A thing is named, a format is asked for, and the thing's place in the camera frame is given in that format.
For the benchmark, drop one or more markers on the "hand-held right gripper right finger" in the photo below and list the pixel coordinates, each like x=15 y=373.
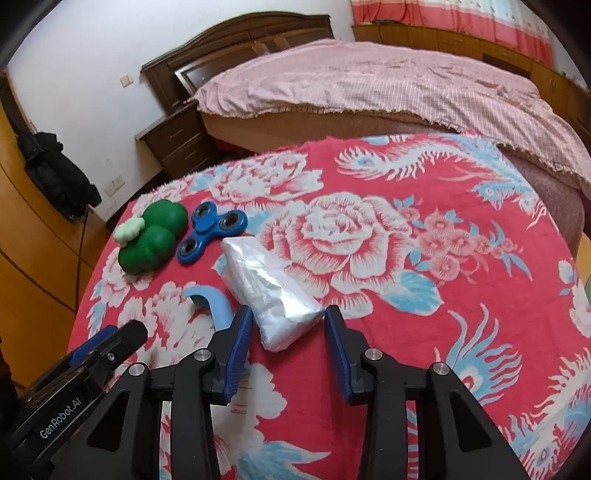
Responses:
x=337 y=355

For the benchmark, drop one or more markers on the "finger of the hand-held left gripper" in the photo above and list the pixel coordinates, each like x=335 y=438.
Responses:
x=124 y=339
x=90 y=344

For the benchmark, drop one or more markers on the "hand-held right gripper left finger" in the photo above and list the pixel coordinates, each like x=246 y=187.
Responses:
x=238 y=355

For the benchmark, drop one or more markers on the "light blue plastic hook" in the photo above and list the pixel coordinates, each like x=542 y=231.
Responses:
x=217 y=307

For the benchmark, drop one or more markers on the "red floral tablecloth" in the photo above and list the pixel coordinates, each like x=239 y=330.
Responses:
x=392 y=323

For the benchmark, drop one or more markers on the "wooden wardrobe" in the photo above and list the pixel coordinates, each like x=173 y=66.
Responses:
x=32 y=258

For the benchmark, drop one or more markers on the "green pepper toy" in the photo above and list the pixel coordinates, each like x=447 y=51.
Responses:
x=154 y=235

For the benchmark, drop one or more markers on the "blue fidget spinner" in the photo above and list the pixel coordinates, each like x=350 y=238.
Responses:
x=210 y=230

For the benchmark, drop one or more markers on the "black jacket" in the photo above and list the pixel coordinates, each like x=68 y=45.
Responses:
x=55 y=175

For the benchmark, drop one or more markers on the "dark wooden nightstand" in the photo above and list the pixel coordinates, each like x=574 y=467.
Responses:
x=175 y=138

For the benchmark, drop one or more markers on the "bed with pink blanket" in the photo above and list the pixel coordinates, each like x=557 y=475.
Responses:
x=300 y=131

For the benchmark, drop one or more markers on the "bed with pink cover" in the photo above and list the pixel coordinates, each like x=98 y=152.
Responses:
x=392 y=78

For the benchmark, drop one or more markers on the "dark wooden headboard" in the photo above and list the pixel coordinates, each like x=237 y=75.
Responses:
x=221 y=50

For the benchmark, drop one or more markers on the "cream and red curtain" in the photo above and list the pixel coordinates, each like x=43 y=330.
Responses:
x=461 y=18

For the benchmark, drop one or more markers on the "wall socket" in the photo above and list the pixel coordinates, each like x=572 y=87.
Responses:
x=114 y=185

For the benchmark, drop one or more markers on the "wall switch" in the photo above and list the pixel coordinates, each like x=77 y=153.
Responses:
x=126 y=81

